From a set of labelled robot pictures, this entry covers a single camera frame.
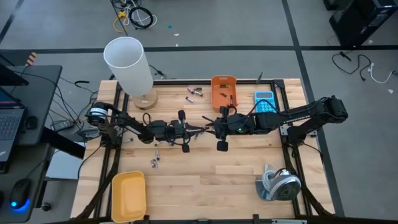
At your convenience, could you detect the black aluminium rig frame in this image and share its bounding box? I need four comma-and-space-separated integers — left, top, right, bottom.
73, 78, 336, 224

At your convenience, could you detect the black cable coil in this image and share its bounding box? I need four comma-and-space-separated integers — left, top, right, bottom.
127, 6, 155, 30

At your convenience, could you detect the blue calculator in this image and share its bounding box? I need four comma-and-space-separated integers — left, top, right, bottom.
253, 90, 278, 114

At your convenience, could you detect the yellow cable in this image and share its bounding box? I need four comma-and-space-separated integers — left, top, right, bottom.
112, 10, 129, 34

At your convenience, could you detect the white box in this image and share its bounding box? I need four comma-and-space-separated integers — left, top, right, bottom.
45, 148, 87, 182

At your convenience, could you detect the yellow plastic bin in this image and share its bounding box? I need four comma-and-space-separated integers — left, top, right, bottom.
110, 170, 148, 224

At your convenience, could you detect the orange black striped marker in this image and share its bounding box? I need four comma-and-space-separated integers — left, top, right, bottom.
25, 51, 38, 67

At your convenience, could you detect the black desk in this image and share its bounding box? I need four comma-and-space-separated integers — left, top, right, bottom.
0, 64, 63, 147

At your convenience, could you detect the black computer tower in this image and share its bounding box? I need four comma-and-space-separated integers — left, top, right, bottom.
328, 5, 377, 48
357, 0, 398, 37

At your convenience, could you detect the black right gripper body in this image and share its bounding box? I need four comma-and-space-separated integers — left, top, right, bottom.
213, 105, 251, 153

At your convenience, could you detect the white floor cable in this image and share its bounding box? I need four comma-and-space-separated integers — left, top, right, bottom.
367, 62, 396, 85

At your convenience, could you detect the orange plastic bin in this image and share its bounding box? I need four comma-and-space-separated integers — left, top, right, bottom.
210, 75, 239, 113

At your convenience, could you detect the black floor cable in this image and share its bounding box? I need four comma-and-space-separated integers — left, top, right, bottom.
331, 50, 373, 83

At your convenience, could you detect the small black device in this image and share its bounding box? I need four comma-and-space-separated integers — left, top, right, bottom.
24, 115, 39, 130

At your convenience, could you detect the black laptop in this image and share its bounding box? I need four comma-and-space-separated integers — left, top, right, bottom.
0, 86, 26, 174

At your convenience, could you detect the white lamp with wooden base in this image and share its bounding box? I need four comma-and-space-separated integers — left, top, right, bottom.
103, 35, 159, 111

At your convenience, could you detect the black computer mouse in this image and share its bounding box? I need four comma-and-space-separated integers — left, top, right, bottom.
9, 177, 32, 210

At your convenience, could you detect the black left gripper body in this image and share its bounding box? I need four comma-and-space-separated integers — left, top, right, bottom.
167, 109, 192, 154

